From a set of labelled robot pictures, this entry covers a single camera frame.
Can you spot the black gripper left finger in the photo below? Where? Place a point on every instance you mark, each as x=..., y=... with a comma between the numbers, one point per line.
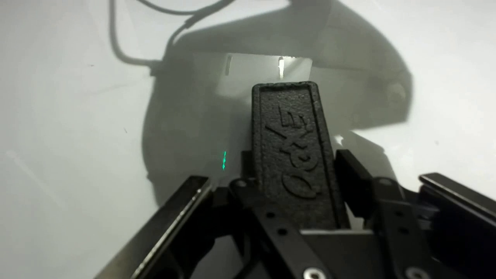
x=175, y=227

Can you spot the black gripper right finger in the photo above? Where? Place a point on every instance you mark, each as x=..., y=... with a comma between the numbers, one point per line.
x=465, y=227

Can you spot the black whiteboard eraser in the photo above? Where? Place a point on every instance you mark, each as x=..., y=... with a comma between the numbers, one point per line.
x=294, y=150

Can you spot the large white whiteboard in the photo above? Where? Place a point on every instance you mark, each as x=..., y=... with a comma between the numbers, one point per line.
x=62, y=130

